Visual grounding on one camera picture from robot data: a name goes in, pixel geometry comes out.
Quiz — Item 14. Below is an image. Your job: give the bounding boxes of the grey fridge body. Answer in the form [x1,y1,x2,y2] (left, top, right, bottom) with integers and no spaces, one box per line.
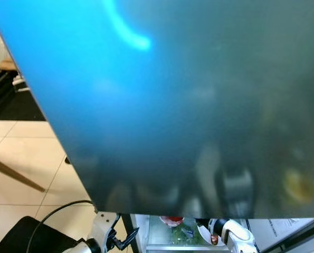
[121,212,314,253]

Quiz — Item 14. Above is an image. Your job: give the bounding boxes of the glass fridge shelf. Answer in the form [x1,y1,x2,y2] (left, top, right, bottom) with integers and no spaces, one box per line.
[146,244,226,252]

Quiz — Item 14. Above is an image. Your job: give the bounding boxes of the light wooden table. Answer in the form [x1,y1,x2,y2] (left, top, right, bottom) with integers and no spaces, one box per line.
[0,154,46,193]

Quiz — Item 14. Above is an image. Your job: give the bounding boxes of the dark fridge upper door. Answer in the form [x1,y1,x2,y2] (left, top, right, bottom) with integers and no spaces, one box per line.
[0,0,314,220]

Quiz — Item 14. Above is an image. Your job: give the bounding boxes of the black floor mat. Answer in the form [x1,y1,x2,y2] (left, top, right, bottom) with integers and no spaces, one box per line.
[0,215,74,253]
[0,66,47,122]

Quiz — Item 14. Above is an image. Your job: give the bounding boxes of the green leafy vegetables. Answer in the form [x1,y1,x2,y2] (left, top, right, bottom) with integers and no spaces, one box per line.
[170,226,201,245]

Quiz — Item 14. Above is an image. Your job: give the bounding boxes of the white headed floor mop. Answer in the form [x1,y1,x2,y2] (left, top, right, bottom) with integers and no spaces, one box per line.
[11,75,28,93]

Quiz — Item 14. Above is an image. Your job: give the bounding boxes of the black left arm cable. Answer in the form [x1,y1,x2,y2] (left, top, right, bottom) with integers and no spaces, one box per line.
[25,199,100,253]

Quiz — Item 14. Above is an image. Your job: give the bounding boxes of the low wooden box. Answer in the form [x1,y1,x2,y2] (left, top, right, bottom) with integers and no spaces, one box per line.
[0,57,18,72]

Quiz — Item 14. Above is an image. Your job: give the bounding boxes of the grey fridge door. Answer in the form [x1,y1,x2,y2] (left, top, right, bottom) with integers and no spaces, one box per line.
[246,217,314,252]

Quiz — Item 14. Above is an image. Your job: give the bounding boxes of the red and white bowl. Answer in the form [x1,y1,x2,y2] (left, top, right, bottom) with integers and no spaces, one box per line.
[159,215,185,228]

